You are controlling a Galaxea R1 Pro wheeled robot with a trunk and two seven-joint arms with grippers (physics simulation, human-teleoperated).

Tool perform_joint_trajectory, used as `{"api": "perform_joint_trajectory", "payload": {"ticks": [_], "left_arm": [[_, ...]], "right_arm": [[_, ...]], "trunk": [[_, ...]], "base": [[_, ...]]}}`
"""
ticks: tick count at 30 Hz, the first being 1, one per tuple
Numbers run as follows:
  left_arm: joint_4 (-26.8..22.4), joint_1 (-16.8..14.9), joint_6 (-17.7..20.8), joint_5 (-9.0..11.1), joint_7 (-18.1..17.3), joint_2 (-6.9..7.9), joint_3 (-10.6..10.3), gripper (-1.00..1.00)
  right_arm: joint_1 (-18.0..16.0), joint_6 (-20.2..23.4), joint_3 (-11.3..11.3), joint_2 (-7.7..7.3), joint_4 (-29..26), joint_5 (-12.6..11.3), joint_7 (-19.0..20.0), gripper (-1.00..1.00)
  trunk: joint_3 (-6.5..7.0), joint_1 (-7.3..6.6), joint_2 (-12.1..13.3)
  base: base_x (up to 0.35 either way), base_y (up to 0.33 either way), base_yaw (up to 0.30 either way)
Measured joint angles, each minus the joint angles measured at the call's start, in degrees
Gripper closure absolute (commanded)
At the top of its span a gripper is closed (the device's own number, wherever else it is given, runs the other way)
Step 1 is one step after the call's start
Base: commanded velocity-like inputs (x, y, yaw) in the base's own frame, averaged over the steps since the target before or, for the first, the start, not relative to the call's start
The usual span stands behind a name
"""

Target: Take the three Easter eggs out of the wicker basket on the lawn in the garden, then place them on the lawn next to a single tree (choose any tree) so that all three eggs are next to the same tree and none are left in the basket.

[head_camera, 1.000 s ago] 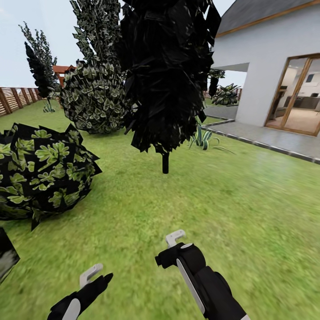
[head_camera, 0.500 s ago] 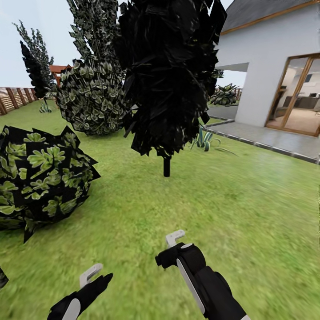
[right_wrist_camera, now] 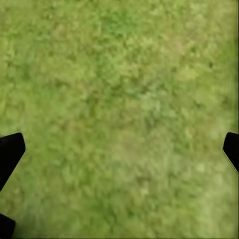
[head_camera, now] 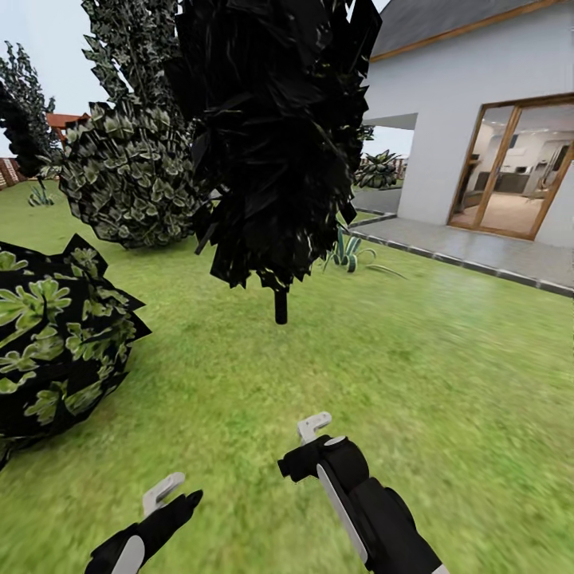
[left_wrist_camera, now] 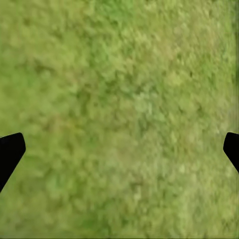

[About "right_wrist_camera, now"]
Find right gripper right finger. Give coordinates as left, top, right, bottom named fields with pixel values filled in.
left=223, top=132, right=239, bottom=173

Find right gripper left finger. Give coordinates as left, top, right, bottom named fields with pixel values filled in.
left=0, top=132, right=26, bottom=192

